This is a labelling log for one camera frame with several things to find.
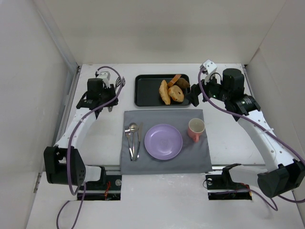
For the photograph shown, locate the metal tongs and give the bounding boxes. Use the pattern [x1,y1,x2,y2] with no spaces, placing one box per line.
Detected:
[108,77,126,112]

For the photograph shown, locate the long golden bread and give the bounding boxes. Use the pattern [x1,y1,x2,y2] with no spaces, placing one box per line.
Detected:
[159,80,171,105]

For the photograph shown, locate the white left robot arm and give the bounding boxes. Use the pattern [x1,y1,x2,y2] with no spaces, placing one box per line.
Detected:
[43,77,118,186]

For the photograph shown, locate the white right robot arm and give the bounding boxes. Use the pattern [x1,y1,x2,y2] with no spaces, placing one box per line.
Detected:
[186,64,305,198]

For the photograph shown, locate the dark brown bread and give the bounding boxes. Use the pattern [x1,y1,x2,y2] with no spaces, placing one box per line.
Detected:
[175,78,190,89]

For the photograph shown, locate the round bagel bread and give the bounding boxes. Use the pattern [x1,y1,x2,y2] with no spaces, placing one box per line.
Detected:
[168,85,184,103]

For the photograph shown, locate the orange bread slice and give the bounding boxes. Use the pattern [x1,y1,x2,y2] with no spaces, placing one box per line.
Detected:
[167,74,181,87]

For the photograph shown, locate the pink mug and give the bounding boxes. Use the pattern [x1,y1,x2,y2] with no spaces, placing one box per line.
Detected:
[187,118,205,143]

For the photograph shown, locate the silver fork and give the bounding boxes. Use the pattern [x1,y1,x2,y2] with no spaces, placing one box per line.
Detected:
[124,126,133,161]

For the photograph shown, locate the silver spoon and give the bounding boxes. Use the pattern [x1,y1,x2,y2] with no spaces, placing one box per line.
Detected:
[129,123,138,160]

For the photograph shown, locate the black baking tray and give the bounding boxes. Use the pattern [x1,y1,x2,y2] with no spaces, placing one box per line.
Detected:
[134,74,191,107]

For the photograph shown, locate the silver knife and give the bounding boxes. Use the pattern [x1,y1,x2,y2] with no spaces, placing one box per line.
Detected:
[134,122,143,161]

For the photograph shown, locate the purple plate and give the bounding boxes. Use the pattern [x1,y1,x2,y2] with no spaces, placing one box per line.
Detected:
[144,124,183,160]

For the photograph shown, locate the grey cloth placemat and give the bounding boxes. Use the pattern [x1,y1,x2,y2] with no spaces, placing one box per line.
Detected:
[120,109,212,175]

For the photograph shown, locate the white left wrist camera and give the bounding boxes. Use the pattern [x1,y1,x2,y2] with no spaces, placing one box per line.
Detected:
[95,70,111,88]

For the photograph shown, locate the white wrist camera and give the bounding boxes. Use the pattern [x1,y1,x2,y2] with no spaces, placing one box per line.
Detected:
[95,70,111,88]
[200,59,217,84]

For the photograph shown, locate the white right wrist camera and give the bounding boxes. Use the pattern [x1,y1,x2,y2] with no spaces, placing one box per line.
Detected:
[200,59,217,84]

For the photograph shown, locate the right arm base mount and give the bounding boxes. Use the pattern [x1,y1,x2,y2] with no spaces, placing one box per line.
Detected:
[204,174,252,200]

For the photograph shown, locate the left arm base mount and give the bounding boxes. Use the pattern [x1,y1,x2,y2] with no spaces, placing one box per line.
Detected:
[84,175,122,201]

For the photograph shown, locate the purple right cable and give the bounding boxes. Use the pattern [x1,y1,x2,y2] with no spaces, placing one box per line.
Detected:
[198,67,305,212]

